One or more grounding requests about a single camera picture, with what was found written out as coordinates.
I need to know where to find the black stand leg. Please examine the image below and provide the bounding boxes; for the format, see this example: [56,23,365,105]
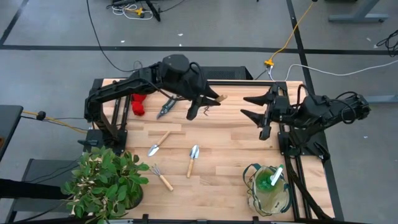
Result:
[145,0,162,22]

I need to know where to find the green spray bottle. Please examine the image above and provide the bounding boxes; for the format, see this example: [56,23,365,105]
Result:
[254,164,285,192]

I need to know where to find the wooden handled wide trowel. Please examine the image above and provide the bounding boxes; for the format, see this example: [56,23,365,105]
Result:
[186,144,200,179]

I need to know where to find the black beam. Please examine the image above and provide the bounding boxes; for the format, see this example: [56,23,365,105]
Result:
[0,178,68,200]

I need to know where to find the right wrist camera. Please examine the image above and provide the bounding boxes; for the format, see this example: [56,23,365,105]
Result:
[274,95,290,110]

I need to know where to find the white floor cable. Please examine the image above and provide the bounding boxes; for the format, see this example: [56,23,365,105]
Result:
[267,58,398,82]

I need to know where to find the beige green gardening bag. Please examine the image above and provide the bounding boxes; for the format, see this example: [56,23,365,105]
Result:
[242,163,293,218]

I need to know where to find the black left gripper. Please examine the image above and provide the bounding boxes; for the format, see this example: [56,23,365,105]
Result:
[185,86,223,121]

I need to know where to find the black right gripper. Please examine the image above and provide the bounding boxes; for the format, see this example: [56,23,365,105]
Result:
[240,83,292,141]

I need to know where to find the white cable bundle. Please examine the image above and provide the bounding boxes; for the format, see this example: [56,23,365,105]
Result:
[111,3,154,21]

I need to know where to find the black cable bundle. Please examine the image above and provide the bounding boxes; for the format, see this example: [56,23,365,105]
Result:
[375,29,398,58]

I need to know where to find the black cable sleeve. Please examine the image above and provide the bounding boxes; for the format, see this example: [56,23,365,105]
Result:
[284,155,335,222]

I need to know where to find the wooden handled hand rake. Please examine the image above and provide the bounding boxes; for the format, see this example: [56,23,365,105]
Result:
[150,164,174,192]

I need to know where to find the green leafy plant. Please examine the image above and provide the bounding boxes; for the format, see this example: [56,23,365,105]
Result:
[60,146,150,224]

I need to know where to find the wooden handled hand fork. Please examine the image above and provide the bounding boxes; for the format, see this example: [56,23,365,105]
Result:
[203,94,228,116]

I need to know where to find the black side table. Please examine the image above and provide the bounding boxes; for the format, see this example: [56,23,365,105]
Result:
[0,105,24,162]

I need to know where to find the grey desk foot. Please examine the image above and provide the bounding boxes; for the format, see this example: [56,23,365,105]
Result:
[365,95,398,105]
[328,0,389,24]

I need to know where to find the black floor cable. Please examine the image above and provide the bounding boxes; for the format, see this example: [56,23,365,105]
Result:
[85,0,162,73]

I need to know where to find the black plant pot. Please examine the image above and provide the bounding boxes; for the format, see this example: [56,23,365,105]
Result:
[126,183,144,210]

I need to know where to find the black computer case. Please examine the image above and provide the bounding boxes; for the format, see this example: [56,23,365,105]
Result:
[198,65,254,81]

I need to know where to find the yellow extension cable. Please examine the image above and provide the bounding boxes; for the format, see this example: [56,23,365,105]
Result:
[264,3,313,68]

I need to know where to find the wooden handled narrow trowel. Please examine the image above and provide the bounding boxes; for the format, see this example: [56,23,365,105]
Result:
[147,129,172,157]

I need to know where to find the red black gardening glove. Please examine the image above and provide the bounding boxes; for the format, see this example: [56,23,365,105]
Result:
[130,93,147,117]

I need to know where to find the green handled pruning shears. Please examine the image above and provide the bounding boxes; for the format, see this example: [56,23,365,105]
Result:
[156,95,183,120]

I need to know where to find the grey side platform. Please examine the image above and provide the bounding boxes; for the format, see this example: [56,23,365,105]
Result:
[6,157,82,223]

